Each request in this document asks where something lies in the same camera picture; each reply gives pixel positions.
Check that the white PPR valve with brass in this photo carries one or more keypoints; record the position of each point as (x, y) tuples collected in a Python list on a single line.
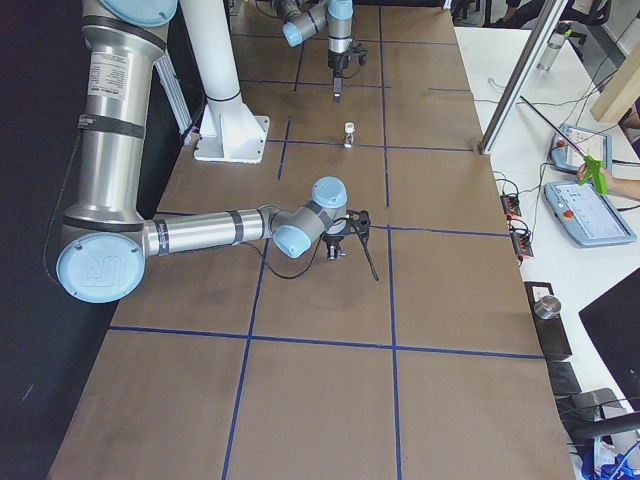
[(349, 134)]

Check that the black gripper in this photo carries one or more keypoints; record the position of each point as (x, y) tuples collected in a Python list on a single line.
[(333, 244), (336, 64)]

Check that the teach pendant tablet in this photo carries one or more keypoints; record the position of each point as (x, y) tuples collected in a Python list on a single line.
[(590, 219), (566, 159)]

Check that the far teach pendant tablet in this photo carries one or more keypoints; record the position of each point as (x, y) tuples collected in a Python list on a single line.
[(566, 159)]

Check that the chrome tee pipe fitting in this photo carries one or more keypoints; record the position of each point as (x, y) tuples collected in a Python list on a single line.
[(338, 253)]

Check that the steel cylinder weight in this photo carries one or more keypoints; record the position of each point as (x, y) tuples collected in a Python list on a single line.
[(547, 307)]

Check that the aluminium frame post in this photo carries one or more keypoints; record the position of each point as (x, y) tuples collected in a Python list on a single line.
[(549, 16)]

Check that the clear water bottle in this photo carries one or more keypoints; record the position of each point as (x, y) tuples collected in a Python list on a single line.
[(554, 44)]

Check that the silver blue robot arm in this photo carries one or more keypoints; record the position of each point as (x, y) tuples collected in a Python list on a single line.
[(124, 156), (334, 16)]

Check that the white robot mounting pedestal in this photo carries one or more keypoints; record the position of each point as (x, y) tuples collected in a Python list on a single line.
[(229, 131)]

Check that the black laptop corner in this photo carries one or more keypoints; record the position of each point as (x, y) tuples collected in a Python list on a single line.
[(612, 323)]

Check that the near teach pendant tablet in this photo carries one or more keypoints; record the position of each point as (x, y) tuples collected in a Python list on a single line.
[(590, 219)]

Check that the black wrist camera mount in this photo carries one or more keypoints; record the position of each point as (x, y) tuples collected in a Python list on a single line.
[(356, 50), (358, 224)]

